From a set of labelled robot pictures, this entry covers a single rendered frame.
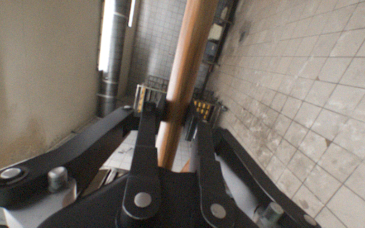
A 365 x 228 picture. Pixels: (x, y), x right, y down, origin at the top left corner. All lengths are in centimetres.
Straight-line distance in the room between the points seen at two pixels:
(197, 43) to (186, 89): 5
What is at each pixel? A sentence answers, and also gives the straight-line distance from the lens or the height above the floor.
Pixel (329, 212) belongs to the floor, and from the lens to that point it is 155.
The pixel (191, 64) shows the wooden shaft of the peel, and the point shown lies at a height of 122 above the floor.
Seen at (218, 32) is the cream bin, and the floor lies 31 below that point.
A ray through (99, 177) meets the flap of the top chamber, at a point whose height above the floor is 179.
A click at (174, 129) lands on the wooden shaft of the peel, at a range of 18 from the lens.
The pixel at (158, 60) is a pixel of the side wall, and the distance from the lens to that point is 518.
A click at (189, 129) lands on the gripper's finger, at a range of 16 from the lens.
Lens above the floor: 124
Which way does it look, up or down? 8 degrees down
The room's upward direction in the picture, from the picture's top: 76 degrees counter-clockwise
